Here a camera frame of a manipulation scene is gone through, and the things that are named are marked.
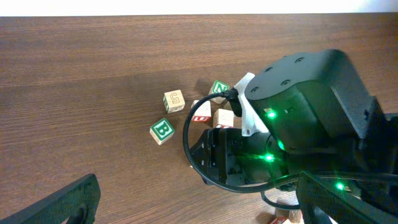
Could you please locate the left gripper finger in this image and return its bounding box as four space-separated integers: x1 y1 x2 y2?
1 174 101 223

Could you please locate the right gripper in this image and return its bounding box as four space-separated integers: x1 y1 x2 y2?
189 128 288 186

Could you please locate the red Q wooden block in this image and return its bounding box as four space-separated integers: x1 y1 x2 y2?
268 217 290 224

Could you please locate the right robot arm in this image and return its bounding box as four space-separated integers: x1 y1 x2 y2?
182 49 397 223

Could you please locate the red-striped centre wooden block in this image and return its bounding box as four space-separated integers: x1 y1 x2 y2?
213 109 234 128

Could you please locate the red-sided wooden block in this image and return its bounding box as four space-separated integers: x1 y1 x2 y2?
192 101 211 123

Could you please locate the green N wooden block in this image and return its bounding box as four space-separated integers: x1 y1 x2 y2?
209 80 230 104

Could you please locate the green B wooden block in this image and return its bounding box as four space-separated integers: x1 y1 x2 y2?
149 118 175 145

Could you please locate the plain top-left wooden block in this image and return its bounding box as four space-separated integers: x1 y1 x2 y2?
163 90 185 113

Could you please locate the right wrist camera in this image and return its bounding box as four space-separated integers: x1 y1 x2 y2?
233 72 269 137

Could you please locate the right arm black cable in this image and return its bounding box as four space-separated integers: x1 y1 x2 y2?
182 88 398 211

